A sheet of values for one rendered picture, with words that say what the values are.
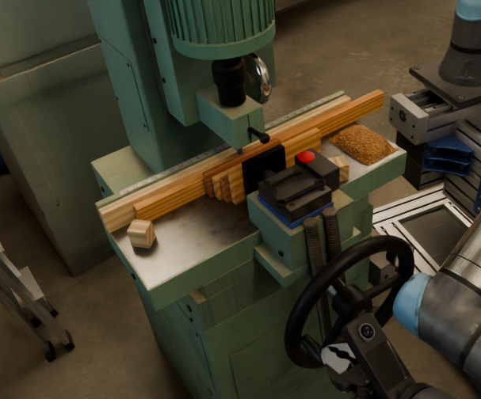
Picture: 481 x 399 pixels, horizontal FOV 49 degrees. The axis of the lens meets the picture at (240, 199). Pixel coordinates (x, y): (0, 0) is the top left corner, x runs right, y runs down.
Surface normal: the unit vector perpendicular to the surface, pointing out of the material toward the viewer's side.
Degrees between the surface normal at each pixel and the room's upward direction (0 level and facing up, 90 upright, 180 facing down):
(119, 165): 0
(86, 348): 0
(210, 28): 90
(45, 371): 0
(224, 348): 90
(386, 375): 30
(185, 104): 90
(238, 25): 90
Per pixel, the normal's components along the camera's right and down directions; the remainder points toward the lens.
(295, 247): 0.54, 0.51
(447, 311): -0.43, -0.41
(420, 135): 0.35, 0.59
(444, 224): -0.11, -0.75
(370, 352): 0.18, -0.39
